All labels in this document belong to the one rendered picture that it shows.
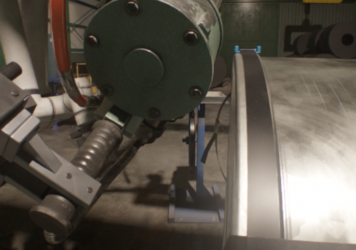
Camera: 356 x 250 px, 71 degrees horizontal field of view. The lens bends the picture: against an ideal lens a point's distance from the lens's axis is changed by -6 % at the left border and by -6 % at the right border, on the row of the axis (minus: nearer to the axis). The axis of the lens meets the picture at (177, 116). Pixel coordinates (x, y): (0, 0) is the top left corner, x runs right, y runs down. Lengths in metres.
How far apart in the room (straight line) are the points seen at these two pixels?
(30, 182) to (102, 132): 0.09
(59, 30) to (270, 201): 0.25
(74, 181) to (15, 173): 0.07
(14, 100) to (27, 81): 0.76
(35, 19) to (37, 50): 0.13
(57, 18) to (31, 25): 1.02
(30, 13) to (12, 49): 0.25
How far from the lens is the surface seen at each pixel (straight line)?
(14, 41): 1.05
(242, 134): 0.33
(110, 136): 0.32
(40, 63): 1.26
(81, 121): 0.93
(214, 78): 11.67
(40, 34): 1.25
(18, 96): 0.25
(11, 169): 0.31
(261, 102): 0.38
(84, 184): 0.27
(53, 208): 0.27
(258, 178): 0.30
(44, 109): 1.00
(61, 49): 0.24
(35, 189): 0.31
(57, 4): 0.22
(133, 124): 0.38
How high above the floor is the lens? 1.36
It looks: 12 degrees down
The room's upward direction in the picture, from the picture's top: straight up
